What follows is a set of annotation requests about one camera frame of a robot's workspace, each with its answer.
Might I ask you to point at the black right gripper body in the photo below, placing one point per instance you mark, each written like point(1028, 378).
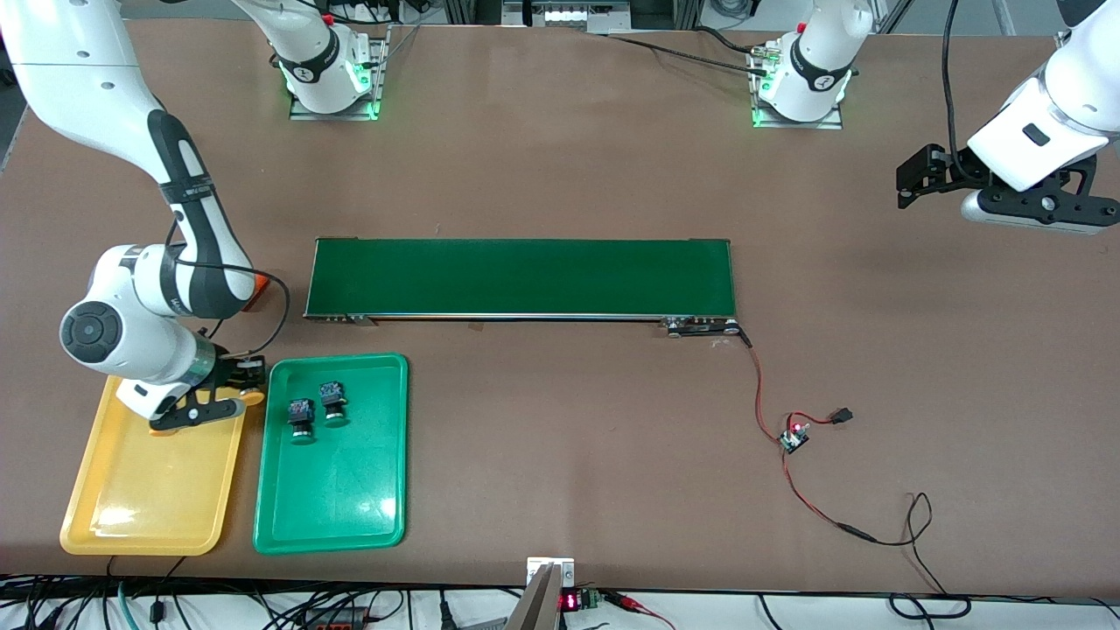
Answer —
point(229, 371)

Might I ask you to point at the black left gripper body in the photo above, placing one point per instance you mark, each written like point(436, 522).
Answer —
point(952, 172)

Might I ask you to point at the yellow mushroom push button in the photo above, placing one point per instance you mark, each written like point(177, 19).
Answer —
point(160, 430)
point(254, 398)

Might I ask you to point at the green button with red tab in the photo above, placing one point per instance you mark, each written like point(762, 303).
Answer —
point(302, 413)

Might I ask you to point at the orange 4680 cylinder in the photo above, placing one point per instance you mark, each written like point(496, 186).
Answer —
point(257, 297)

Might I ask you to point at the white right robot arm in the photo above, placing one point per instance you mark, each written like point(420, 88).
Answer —
point(87, 87)

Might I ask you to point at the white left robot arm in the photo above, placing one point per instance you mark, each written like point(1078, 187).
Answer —
point(822, 52)

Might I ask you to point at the yellow plastic tray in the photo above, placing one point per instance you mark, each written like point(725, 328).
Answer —
point(157, 490)

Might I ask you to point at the green plastic tray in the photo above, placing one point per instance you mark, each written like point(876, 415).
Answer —
point(350, 490)

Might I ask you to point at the black taped connector plug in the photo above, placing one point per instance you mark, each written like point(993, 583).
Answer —
point(843, 416)

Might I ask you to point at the small black circuit board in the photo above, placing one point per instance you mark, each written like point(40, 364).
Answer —
point(794, 440)

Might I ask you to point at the green conveyor belt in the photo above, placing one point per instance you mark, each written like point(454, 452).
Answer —
point(525, 276)

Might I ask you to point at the white equipment box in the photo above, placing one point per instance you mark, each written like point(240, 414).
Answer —
point(564, 16)

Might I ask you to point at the red LED display module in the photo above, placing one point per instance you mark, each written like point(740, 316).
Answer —
point(570, 601)

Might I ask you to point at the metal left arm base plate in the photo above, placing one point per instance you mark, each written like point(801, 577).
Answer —
point(796, 125)

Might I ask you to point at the aluminium profile post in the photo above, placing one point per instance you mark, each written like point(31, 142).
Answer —
point(1060, 39)

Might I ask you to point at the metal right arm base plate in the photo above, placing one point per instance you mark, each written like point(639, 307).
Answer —
point(332, 115)

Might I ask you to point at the white metal bracket plate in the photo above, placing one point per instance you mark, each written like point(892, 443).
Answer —
point(567, 573)

